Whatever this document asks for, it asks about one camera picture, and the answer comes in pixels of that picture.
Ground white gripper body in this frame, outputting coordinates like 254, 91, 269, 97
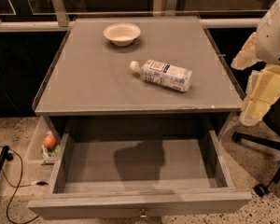
255, 0, 280, 64

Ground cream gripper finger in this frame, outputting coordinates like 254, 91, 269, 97
231, 33, 260, 70
240, 64, 280, 126

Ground grey top drawer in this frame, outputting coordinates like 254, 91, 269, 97
28, 129, 251, 219

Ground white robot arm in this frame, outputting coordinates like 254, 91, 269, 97
231, 0, 280, 126

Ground metal drawer knob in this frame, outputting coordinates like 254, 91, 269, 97
140, 208, 147, 218

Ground black office chair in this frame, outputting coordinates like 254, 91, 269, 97
231, 98, 280, 197

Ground clear plastic water bottle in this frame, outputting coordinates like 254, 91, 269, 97
130, 60, 192, 92

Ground white paper bowl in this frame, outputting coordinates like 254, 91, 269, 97
104, 23, 141, 47

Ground grey wooden cabinet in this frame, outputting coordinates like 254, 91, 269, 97
32, 15, 246, 142

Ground orange fruit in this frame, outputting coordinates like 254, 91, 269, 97
43, 134, 57, 149

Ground clear plastic storage bin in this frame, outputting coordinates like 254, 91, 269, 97
27, 118, 61, 165

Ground aluminium frame rail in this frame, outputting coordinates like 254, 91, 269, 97
0, 0, 263, 32

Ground black cable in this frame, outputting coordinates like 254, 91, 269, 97
0, 144, 49, 224

